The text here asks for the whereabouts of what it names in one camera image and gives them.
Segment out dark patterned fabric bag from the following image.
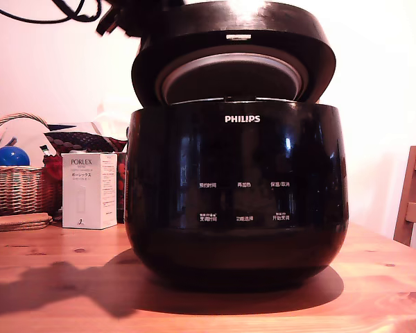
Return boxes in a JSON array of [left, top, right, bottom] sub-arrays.
[[43, 130, 129, 223]]

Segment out black rice cooker lid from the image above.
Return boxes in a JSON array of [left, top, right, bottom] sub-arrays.
[[130, 1, 337, 107]]

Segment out stack of cork coasters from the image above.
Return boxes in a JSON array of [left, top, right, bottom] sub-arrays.
[[0, 214, 53, 233]]

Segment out blue ball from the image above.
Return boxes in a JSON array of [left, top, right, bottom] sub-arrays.
[[0, 145, 31, 167]]

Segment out white Porlex box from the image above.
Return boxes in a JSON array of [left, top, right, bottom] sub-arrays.
[[61, 153, 119, 229]]

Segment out black Philips rice cooker body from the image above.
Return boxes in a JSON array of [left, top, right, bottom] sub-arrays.
[[124, 99, 350, 289]]

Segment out black cable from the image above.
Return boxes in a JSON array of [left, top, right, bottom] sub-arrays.
[[0, 0, 103, 26], [52, 0, 103, 22]]

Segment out woven wicker basket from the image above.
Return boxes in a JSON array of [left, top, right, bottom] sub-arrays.
[[0, 112, 59, 216]]

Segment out wooden chair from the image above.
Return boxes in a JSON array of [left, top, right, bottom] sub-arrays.
[[393, 145, 416, 248]]

